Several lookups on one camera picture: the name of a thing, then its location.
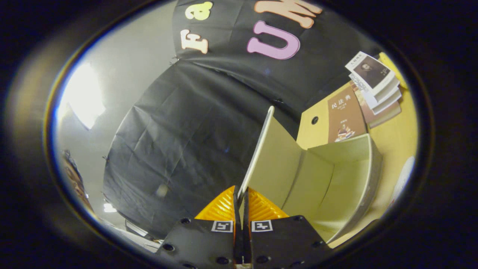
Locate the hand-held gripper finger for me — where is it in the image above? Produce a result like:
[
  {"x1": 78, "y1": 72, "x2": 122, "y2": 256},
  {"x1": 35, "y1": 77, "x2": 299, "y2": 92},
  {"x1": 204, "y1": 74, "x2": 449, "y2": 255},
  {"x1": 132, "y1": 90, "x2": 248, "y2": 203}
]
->
[
  {"x1": 155, "y1": 186, "x2": 243, "y2": 269},
  {"x1": 243, "y1": 187, "x2": 333, "y2": 269}
]

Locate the beige storage box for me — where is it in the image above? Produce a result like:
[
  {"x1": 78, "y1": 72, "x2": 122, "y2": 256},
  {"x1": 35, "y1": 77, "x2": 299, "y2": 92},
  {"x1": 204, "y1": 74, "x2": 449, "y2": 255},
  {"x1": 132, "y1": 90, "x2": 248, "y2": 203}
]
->
[{"x1": 238, "y1": 106, "x2": 384, "y2": 244}]

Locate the white striped canvas shoe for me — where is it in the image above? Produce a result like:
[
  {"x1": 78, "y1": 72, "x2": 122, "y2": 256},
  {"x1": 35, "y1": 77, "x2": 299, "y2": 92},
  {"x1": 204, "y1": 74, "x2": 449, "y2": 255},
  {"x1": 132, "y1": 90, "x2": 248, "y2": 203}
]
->
[{"x1": 388, "y1": 156, "x2": 416, "y2": 210}]

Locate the pale brown cover book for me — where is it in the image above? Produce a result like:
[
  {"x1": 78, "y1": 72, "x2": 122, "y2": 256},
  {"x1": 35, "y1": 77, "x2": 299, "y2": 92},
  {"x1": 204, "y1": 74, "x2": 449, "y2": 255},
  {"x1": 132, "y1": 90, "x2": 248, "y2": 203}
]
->
[{"x1": 351, "y1": 84, "x2": 403, "y2": 129}]

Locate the plain white book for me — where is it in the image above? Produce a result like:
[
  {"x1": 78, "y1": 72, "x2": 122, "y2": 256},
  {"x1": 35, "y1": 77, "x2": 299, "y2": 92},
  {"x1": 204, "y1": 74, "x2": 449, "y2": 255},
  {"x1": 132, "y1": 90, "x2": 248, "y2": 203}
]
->
[{"x1": 353, "y1": 77, "x2": 402, "y2": 114}]

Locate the white book with portrait cover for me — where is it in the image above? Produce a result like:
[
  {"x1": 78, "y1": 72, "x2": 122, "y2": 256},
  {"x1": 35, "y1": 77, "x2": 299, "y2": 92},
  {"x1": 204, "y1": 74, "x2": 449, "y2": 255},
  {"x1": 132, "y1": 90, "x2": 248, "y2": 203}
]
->
[{"x1": 345, "y1": 51, "x2": 396, "y2": 97}]

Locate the ceiling light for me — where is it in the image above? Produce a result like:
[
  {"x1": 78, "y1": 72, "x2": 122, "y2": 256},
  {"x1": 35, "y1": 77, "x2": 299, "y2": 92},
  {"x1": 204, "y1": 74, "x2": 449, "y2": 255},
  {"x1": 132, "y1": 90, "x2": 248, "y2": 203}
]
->
[{"x1": 62, "y1": 62, "x2": 107, "y2": 129}]

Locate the yellow plush toy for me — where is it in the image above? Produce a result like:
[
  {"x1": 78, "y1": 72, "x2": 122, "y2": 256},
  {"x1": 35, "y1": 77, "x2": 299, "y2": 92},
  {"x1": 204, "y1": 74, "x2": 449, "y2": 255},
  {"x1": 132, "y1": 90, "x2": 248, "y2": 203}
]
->
[{"x1": 378, "y1": 52, "x2": 409, "y2": 90}]

